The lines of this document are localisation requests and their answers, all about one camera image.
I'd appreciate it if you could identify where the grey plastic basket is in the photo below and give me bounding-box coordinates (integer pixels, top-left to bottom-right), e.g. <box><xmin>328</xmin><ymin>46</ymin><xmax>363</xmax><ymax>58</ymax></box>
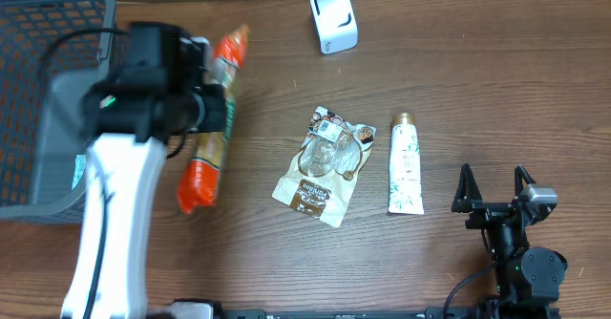
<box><xmin>1</xmin><ymin>0</ymin><xmax>122</xmax><ymax>224</ymax></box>

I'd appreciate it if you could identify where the white barcode scanner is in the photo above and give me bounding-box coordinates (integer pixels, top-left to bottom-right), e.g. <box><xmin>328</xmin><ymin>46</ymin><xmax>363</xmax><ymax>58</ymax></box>
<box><xmin>309</xmin><ymin>0</ymin><xmax>358</xmax><ymax>54</ymax></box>

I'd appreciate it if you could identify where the white bamboo print tube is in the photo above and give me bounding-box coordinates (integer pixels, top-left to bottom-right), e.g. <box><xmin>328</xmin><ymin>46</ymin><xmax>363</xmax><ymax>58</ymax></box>
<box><xmin>389</xmin><ymin>113</ymin><xmax>424</xmax><ymax>215</ymax></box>

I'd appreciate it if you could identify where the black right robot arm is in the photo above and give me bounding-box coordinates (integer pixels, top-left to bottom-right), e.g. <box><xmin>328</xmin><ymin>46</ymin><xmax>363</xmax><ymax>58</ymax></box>
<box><xmin>442</xmin><ymin>163</ymin><xmax>568</xmax><ymax>318</ymax></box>

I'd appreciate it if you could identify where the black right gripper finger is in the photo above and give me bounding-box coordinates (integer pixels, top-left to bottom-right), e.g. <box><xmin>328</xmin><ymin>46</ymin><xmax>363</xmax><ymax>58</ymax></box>
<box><xmin>515</xmin><ymin>164</ymin><xmax>536</xmax><ymax>196</ymax></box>
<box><xmin>453</xmin><ymin>163</ymin><xmax>482</xmax><ymax>204</ymax></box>

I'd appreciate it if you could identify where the orange pasta package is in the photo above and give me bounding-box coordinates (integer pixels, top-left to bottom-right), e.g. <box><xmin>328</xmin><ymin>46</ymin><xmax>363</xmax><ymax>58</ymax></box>
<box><xmin>177</xmin><ymin>24</ymin><xmax>250</xmax><ymax>213</ymax></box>

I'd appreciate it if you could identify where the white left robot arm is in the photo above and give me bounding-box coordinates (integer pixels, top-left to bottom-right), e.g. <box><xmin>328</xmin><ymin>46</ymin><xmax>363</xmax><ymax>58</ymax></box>
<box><xmin>60</xmin><ymin>22</ymin><xmax>226</xmax><ymax>318</ymax></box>

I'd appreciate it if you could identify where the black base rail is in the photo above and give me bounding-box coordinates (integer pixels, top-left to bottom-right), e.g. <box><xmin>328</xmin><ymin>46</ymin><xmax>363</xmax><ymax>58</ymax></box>
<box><xmin>161</xmin><ymin>299</ymin><xmax>562</xmax><ymax>319</ymax></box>

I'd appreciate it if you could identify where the clear brown snack bag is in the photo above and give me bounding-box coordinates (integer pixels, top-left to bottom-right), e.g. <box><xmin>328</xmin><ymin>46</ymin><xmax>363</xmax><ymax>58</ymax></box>
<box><xmin>272</xmin><ymin>106</ymin><xmax>376</xmax><ymax>227</ymax></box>

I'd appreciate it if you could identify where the teal snack bar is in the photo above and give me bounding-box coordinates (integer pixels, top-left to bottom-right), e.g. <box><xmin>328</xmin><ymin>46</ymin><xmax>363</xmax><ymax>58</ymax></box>
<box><xmin>72</xmin><ymin>154</ymin><xmax>87</xmax><ymax>189</ymax></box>

